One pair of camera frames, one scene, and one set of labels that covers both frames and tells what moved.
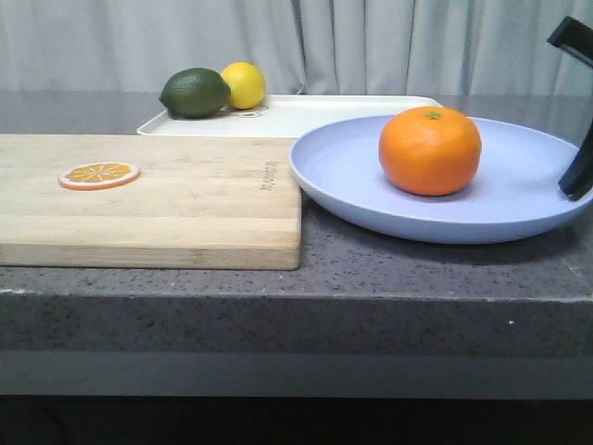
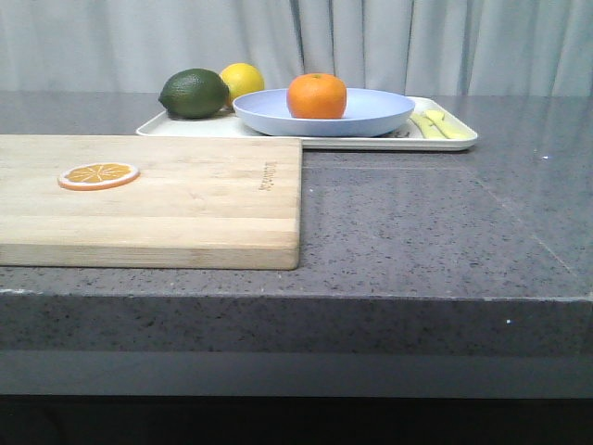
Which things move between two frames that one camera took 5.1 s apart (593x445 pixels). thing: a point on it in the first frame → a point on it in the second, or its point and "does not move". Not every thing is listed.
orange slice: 94,176 does not move
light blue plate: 514,193 → 368,111
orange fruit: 430,150 → 317,96
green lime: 195,93 does not move
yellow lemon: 246,82 does not move
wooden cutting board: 200,202 does not move
